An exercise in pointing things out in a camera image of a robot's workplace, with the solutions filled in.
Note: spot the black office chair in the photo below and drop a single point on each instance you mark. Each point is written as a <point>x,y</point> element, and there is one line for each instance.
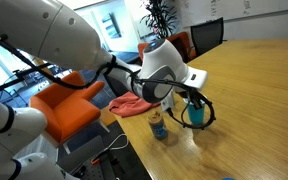
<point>207,35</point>

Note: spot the green potted plant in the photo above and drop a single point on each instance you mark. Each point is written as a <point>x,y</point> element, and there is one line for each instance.
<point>160,16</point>

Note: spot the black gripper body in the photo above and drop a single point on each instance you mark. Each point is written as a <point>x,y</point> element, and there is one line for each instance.
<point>193,95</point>

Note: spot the blue framed wall picture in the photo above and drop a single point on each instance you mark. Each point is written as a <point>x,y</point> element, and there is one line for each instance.
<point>112,25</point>

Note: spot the white wall whiteboard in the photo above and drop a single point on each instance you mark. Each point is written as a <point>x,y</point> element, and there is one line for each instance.
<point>267,8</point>

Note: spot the peanut butter jar blue label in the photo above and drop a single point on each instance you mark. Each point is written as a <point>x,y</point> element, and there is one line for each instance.
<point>158,128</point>

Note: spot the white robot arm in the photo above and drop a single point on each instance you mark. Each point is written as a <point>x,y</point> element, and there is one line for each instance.
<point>50,33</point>

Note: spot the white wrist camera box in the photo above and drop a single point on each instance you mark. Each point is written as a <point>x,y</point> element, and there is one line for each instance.
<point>167,100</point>

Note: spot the blue plastic cup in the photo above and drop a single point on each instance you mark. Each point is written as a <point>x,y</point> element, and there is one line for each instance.
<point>196,116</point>

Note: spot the black metal desk frame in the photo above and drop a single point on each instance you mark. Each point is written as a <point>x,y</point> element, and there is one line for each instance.
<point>17,79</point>

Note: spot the orange lounge armchair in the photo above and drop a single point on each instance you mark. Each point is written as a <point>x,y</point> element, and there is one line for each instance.
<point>182,40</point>
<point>67,113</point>

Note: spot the blue jar lid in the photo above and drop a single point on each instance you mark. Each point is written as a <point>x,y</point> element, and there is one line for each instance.
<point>228,179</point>

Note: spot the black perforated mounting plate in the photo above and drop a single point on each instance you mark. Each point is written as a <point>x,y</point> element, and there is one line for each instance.
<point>90,173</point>

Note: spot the orange cloth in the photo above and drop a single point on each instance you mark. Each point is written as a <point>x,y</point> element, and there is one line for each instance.
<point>127,105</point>

